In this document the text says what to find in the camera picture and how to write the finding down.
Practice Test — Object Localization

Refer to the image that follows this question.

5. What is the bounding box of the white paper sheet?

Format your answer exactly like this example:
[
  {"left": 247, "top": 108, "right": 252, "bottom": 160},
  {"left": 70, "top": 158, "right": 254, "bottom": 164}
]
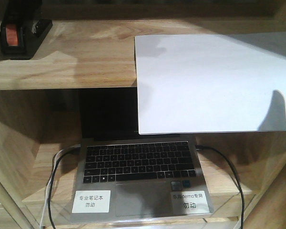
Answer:
[{"left": 135, "top": 31, "right": 286, "bottom": 135}]

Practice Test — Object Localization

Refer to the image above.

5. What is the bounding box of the black stapler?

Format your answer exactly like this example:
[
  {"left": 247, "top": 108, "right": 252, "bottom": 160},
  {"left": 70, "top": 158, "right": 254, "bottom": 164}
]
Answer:
[{"left": 0, "top": 0, "right": 53, "bottom": 60}]

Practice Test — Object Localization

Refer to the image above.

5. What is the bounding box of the wooden shelf desk unit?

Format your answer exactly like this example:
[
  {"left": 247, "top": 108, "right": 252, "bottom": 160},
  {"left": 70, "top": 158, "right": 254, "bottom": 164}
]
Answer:
[{"left": 0, "top": 0, "right": 286, "bottom": 229}]

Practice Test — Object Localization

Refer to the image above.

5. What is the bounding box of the silver laptop black keyboard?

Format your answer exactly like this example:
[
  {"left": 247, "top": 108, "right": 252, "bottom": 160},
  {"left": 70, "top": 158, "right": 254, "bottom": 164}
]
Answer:
[{"left": 71, "top": 87, "right": 214, "bottom": 224}]

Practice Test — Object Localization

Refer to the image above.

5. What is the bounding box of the white right laptop label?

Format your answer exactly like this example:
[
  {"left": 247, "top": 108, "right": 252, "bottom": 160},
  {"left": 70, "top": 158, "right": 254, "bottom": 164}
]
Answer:
[{"left": 171, "top": 191, "right": 210, "bottom": 215}]

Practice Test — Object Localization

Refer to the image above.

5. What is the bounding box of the white laptop label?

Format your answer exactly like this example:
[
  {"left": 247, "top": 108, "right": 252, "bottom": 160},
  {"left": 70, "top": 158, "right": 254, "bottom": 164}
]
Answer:
[
  {"left": 171, "top": 191, "right": 210, "bottom": 215},
  {"left": 71, "top": 190, "right": 111, "bottom": 213}
]

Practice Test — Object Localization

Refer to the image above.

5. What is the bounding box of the white left laptop label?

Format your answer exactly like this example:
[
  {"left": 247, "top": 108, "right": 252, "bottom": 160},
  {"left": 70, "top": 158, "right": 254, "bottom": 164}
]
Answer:
[{"left": 71, "top": 190, "right": 111, "bottom": 213}]

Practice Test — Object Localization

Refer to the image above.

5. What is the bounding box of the white laptop charging cable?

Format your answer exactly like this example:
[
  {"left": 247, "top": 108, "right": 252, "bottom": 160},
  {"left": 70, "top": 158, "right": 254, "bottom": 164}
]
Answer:
[{"left": 39, "top": 144, "right": 82, "bottom": 229}]

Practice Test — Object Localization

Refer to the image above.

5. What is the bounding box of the black cable right of laptop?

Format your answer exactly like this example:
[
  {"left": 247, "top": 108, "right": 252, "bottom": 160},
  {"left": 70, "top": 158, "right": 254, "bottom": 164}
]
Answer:
[{"left": 195, "top": 144, "right": 245, "bottom": 229}]

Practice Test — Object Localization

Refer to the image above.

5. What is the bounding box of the black cable of laptop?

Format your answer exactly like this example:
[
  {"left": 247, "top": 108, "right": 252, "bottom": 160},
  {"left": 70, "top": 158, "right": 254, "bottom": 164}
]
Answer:
[
  {"left": 46, "top": 148, "right": 81, "bottom": 229},
  {"left": 195, "top": 144, "right": 245, "bottom": 229}
]

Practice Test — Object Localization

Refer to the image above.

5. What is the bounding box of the black cable left of laptop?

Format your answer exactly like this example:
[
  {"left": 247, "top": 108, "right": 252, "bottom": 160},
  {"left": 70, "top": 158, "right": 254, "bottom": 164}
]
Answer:
[{"left": 46, "top": 148, "right": 81, "bottom": 229}]

